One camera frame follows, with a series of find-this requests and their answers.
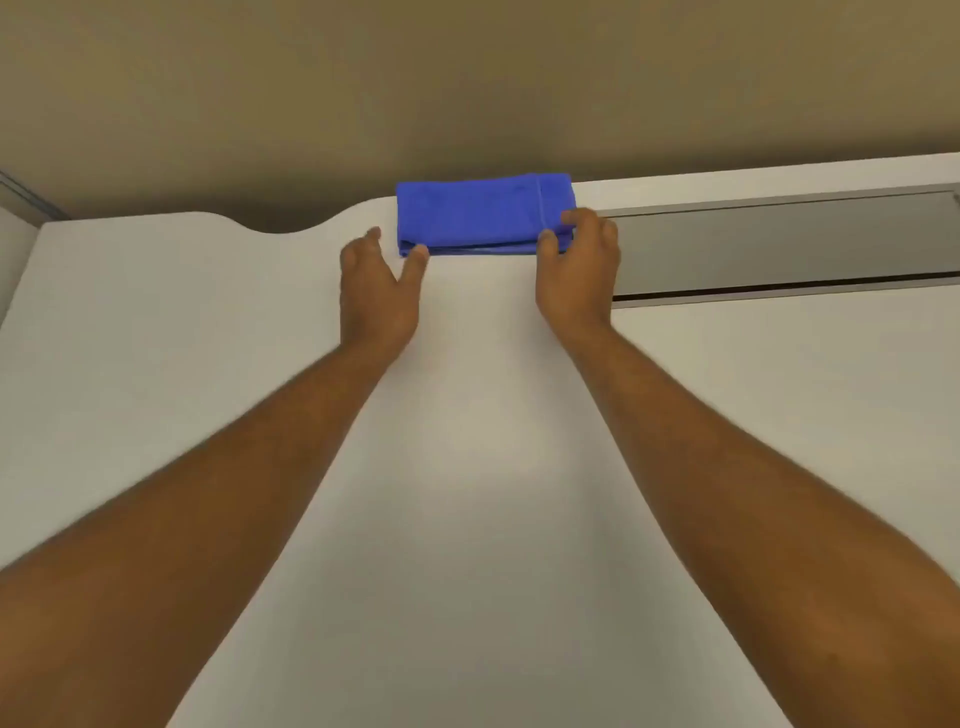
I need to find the blue cloth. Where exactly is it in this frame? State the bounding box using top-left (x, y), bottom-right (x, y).
top-left (395, 172), bottom-right (578, 259)

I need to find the person's left hand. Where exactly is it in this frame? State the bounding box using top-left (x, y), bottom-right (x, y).
top-left (339, 226), bottom-right (431, 360)

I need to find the grey recessed cable tray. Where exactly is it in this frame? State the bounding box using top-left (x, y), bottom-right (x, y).
top-left (598, 183), bottom-right (960, 311)

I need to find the person's left forearm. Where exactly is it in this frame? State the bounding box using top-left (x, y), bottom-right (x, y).
top-left (0, 341), bottom-right (415, 728)

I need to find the grey baseboard strip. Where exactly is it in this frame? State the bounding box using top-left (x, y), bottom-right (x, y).
top-left (0, 168), bottom-right (71, 228)

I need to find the person's right forearm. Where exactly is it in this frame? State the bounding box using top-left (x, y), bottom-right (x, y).
top-left (553, 321), bottom-right (960, 728)

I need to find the person's right hand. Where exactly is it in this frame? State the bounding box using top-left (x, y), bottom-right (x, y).
top-left (534, 207), bottom-right (623, 336)

